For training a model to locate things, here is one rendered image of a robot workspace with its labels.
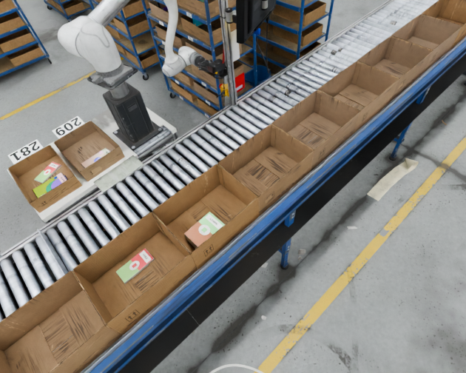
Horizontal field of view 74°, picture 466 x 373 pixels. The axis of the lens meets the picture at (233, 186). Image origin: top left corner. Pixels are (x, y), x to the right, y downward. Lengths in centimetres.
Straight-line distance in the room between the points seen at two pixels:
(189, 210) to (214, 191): 16
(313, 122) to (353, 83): 47
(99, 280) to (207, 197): 63
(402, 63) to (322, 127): 86
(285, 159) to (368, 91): 80
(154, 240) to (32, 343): 62
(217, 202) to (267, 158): 39
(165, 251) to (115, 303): 29
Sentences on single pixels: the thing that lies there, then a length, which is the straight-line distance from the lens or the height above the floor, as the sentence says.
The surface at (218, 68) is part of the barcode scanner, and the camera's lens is 214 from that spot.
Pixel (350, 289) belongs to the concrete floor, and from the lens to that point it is 239.
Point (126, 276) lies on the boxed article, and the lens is 150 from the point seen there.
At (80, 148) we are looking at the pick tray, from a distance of 235.
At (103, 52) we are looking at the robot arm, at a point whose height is 138.
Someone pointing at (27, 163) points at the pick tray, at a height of 81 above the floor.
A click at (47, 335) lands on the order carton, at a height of 88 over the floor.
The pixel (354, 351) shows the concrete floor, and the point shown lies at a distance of 229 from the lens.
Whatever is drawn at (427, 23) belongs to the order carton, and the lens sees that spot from 288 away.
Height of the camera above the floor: 219
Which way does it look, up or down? 53 degrees down
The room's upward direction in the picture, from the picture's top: 8 degrees counter-clockwise
